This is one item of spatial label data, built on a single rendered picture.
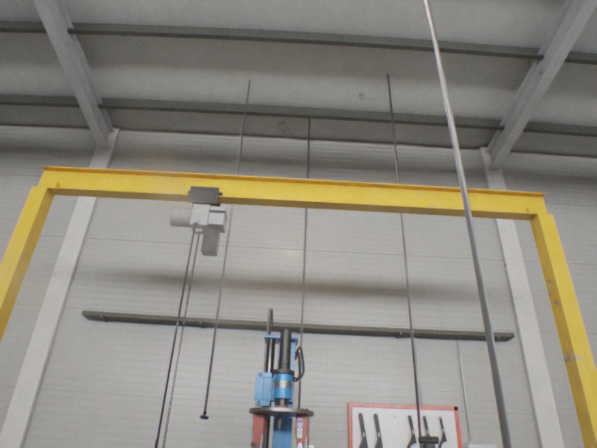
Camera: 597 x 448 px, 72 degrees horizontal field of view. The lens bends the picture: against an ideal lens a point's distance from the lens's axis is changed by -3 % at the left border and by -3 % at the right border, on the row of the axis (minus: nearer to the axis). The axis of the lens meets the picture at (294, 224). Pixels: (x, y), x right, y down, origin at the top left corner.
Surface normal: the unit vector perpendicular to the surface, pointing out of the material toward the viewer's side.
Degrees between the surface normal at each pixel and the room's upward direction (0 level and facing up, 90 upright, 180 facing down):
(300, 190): 90
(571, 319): 90
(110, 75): 173
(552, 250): 90
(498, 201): 90
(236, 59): 173
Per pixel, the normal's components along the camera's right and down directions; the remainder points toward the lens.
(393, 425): 0.03, -0.49
